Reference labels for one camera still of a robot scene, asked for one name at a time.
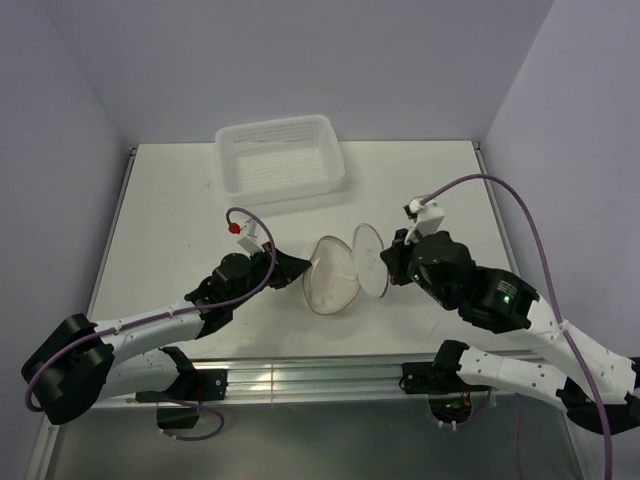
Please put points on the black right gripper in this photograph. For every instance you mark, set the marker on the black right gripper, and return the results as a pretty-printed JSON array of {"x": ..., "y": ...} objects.
[{"x": 392, "y": 255}]

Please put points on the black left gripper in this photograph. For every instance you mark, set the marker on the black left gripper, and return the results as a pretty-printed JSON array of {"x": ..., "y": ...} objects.
[{"x": 289, "y": 268}]

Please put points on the white bra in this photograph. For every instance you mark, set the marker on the white bra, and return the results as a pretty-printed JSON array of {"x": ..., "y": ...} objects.
[{"x": 333, "y": 282}]

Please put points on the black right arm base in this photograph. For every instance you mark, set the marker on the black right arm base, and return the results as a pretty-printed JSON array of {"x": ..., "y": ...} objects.
[{"x": 450, "y": 398}]

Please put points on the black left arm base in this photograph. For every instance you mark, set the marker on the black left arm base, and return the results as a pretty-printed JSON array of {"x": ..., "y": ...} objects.
[{"x": 185, "y": 403}]

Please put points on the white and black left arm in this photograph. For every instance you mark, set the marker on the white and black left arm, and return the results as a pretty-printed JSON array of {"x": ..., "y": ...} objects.
[{"x": 83, "y": 362}]

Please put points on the white perforated plastic basket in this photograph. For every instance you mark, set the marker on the white perforated plastic basket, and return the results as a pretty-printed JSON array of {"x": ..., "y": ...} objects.
[{"x": 277, "y": 160}]

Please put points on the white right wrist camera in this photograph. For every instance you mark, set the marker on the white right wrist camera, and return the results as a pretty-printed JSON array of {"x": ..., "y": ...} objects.
[{"x": 426, "y": 219}]

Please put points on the aluminium rail frame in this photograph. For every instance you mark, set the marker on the aluminium rail frame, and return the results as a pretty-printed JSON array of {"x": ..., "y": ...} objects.
[{"x": 307, "y": 397}]

